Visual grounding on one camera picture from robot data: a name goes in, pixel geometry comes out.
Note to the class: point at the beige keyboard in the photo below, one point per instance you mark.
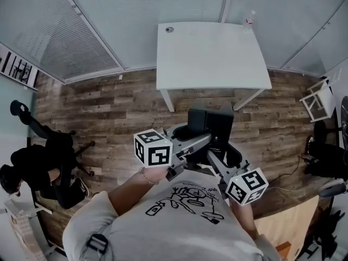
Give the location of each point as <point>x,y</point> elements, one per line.
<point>24,232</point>

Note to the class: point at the black plastic box-shaped part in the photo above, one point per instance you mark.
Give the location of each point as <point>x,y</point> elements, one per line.
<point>217,124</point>

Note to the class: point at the dark round table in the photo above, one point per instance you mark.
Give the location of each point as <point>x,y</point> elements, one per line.
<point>345,113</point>

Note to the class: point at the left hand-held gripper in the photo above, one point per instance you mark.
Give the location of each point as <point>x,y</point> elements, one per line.
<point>153,151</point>

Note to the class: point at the white table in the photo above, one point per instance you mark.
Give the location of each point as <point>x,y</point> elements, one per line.
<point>209,58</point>

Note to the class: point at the clear plastic water bottle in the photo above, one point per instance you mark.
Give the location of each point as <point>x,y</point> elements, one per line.
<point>248,22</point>

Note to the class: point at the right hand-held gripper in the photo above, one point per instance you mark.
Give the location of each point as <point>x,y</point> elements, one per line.
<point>246,186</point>

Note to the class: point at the black office chair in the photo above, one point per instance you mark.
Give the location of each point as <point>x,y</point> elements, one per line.
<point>40,130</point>
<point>333,186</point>

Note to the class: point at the white stool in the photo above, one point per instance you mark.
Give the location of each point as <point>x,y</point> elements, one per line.
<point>326,96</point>

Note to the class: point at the framed black-and-white picture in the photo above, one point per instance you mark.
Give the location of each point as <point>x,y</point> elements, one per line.
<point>16,69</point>

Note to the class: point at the person's right forearm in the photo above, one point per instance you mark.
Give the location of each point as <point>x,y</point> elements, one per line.
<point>242,219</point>

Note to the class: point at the grey printed t-shirt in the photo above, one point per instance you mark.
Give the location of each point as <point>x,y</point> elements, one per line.
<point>163,232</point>

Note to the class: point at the person's left forearm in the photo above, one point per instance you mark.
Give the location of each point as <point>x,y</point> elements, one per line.
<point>130,192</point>

